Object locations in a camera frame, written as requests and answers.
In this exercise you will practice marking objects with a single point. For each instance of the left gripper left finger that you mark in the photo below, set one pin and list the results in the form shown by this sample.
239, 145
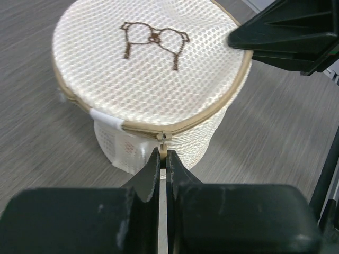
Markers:
86, 220

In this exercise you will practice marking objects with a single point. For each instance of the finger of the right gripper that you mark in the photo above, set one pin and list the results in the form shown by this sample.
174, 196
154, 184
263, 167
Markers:
292, 35

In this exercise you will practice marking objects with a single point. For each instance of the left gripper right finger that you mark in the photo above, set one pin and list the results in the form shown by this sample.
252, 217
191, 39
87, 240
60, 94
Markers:
236, 218

